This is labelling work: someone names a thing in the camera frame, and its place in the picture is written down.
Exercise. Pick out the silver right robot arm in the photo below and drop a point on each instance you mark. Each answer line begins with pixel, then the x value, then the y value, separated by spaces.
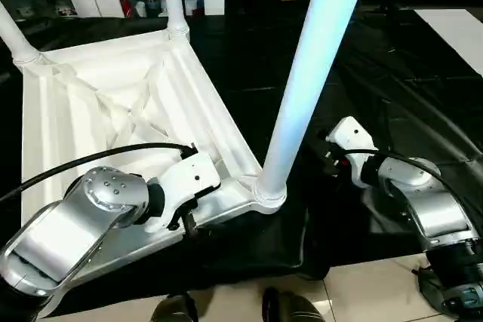
pixel 430 201

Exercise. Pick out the black plastic mat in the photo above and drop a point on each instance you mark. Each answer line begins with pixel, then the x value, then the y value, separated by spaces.
pixel 362 81

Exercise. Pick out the white flat board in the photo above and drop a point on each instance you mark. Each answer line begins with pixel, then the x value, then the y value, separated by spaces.
pixel 460 32

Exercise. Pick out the red bottle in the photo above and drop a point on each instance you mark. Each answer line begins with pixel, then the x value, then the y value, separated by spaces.
pixel 123 1

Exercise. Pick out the person's black shoes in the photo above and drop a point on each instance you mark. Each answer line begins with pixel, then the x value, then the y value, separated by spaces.
pixel 296 307
pixel 175 309

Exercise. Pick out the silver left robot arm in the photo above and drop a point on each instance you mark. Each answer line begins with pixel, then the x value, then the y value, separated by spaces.
pixel 75 224

